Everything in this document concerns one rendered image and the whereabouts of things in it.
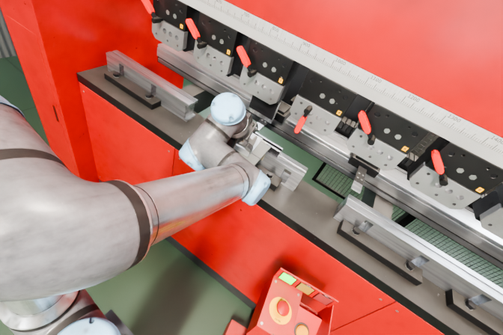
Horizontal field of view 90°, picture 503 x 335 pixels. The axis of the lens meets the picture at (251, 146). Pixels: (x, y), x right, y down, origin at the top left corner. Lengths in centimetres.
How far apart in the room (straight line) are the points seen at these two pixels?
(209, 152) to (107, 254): 35
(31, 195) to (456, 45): 73
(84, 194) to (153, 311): 142
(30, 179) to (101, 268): 9
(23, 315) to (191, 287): 115
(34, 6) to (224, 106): 88
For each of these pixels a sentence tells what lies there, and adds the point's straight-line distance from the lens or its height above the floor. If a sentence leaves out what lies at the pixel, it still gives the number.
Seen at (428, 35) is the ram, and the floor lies 152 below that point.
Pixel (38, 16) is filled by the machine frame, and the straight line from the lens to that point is 128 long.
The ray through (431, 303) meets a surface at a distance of 112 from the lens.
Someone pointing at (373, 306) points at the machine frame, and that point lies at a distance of 115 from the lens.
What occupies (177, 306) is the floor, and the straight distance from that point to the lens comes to 165.
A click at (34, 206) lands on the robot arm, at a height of 141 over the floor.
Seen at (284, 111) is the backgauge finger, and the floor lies 103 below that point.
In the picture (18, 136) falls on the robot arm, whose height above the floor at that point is 141.
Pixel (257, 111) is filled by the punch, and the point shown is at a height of 111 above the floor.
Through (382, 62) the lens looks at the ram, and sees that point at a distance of 72.
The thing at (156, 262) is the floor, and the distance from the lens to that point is 172.
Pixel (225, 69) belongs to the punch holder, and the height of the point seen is 121.
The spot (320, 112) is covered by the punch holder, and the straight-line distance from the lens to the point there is 79.
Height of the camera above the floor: 160
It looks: 41 degrees down
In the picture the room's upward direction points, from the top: 21 degrees clockwise
